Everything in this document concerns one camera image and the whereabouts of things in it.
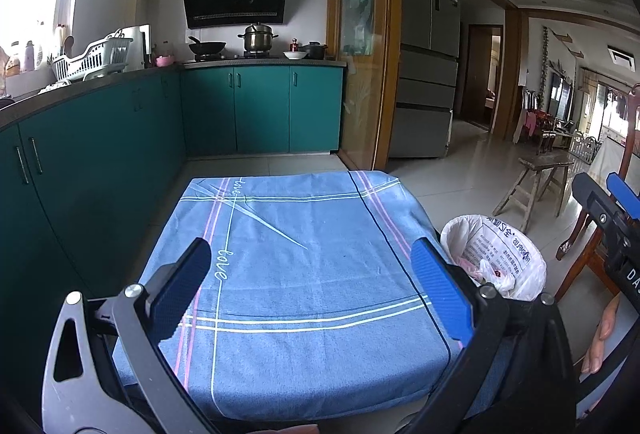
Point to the white bowl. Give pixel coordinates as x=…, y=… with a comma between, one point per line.
x=295, y=55

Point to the black wok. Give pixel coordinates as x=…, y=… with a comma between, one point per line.
x=207, y=47

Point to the white dish rack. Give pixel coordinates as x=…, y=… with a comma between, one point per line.
x=95, y=58

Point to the teal lower kitchen cabinets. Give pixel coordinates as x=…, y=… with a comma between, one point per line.
x=260, y=108

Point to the carved wooden chair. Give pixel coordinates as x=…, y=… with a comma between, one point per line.
x=575, y=234

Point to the steel cooking pot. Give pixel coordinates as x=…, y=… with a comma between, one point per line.
x=257, y=38

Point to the green hanging vine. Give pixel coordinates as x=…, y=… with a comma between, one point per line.
x=545, y=63

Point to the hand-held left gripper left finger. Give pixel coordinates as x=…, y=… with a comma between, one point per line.
x=180, y=286

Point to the ceiling air vent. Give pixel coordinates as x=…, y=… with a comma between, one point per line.
x=624, y=54

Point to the black gas stove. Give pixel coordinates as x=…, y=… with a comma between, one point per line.
x=235, y=57

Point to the wooden bench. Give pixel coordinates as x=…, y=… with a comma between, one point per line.
x=545, y=163

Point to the black lidded pot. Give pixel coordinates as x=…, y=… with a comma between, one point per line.
x=315, y=51

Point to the person's right hand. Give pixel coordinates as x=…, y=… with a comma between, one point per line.
x=600, y=339

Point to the wood framed glass sliding door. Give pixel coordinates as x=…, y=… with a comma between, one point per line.
x=357, y=63

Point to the white kitchen appliance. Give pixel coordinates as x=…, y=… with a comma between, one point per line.
x=135, y=43

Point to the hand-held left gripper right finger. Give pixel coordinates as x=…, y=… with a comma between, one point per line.
x=442, y=294

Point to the white printed plastic bin liner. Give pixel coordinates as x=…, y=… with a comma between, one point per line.
x=500, y=239

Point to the grey refrigerator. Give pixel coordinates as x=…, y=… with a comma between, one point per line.
x=425, y=88

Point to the small red jar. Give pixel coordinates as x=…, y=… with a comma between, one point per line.
x=294, y=45

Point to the person's left hand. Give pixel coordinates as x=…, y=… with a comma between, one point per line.
x=292, y=430

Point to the blue striped cloth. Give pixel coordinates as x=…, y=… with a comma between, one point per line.
x=300, y=264

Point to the brown wooden door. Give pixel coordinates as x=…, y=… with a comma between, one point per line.
x=472, y=78

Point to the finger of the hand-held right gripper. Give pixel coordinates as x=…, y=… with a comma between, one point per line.
x=625, y=194
x=597, y=204

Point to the pink bowl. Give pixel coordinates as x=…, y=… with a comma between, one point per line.
x=164, y=61

